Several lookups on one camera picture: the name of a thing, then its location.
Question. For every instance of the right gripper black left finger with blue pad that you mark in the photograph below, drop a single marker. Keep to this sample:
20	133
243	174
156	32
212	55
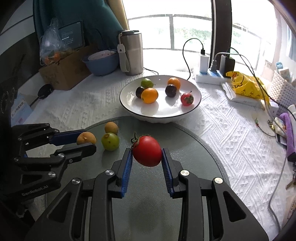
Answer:
89	203

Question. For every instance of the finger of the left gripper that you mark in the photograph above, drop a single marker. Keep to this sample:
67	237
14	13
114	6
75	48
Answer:
36	135
64	155

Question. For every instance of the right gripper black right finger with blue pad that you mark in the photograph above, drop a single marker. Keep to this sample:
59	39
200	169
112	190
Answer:
210	202

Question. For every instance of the large red tomato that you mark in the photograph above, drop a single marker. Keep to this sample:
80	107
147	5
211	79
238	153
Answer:
146	150

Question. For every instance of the blue white booklet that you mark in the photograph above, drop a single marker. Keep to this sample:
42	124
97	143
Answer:
20	111

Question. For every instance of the brown longan lower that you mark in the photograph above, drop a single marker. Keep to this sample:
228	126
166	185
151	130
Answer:
86	137

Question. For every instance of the brown longan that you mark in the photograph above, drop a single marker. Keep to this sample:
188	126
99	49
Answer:
111	127
86	137

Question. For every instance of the black round object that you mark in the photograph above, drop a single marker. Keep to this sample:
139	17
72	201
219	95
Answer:
43	92

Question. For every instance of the green fruit on mat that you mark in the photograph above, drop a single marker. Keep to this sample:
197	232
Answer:
110	141

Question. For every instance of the round grey glass mat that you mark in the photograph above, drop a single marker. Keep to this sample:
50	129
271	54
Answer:
147	212

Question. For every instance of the brown longan upper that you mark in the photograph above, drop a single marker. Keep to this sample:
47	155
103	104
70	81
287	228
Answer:
111	127

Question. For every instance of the white knitted tablecloth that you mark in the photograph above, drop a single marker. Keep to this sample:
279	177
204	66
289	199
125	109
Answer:
238	134

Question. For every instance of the cardboard box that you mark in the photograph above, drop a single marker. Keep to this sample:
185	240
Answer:
70	71

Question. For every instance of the clear plastic bag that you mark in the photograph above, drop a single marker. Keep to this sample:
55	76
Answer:
52	48

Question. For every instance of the dark plum left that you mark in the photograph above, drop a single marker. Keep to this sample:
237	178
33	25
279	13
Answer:
139	91

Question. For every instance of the dark plum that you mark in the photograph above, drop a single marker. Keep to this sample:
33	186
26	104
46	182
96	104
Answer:
139	91
171	90

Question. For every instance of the blue plastic bowl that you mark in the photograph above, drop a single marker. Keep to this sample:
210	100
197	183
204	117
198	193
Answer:
102	63

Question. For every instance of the purple cloth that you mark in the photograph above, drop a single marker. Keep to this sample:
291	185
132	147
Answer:
290	137

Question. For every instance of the white round bowl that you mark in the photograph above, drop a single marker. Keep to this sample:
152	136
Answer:
164	109

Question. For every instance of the orange fruit front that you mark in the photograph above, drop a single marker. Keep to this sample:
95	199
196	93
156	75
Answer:
149	95

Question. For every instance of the orange fruit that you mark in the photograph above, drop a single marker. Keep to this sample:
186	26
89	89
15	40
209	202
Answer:
174	81
149	95

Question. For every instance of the green lime in bowl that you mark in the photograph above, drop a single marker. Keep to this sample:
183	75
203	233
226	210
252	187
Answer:
146	83

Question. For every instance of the dark plum right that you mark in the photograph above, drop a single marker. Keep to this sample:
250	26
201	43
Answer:
171	90

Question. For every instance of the stainless steel tumbler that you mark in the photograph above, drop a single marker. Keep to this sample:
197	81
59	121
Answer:
130	52

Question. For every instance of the small red tomato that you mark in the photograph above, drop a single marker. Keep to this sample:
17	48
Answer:
187	99

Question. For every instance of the teal curtain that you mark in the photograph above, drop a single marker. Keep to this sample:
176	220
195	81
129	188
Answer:
100	25

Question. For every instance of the orange fruit back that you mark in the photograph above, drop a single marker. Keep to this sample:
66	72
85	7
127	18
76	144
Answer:
174	81

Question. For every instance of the yellow duck bag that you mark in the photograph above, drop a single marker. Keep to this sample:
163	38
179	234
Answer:
245	85

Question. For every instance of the white perforated basket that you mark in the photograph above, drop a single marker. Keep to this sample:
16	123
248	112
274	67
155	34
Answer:
282	92

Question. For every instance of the white power strip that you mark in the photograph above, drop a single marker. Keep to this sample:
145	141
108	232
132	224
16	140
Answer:
214	78

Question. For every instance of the black power adapter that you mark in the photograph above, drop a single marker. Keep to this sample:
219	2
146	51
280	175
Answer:
226	64

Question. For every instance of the white charger with cable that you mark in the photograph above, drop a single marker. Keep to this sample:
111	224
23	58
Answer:
204	59

